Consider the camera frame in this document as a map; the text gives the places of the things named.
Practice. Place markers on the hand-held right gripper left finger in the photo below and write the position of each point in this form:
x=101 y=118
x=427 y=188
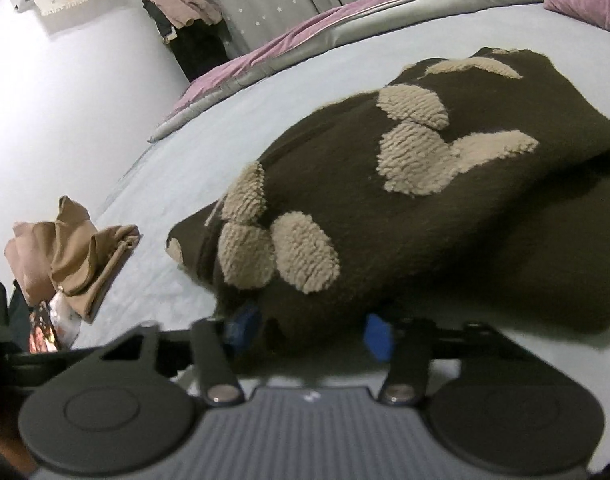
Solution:
x=242 y=324

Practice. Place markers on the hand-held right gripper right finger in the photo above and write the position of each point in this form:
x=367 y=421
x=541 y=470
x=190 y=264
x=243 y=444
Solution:
x=377 y=337

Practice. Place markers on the brown sweater with beige patches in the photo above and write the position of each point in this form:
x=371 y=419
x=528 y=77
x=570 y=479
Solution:
x=435 y=220

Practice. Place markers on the tan garment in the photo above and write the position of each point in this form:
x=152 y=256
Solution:
x=80 y=255

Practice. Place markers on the pale blue bed sheet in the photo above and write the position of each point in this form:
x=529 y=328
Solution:
x=195 y=150

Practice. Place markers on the colourful plastic packet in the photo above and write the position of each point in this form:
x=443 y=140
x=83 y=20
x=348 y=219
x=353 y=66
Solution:
x=60 y=322

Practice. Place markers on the pale pink garment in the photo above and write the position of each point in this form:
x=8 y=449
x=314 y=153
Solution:
x=30 y=260

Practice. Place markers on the dark cloth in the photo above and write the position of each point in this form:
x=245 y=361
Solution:
x=0 y=310

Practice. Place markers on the hanging dark garment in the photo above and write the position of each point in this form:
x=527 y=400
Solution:
x=195 y=50

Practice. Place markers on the pink and grey duvet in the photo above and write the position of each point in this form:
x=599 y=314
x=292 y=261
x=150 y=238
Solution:
x=305 y=30

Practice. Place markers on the hanging pink garment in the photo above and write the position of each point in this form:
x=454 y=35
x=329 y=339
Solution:
x=185 y=2

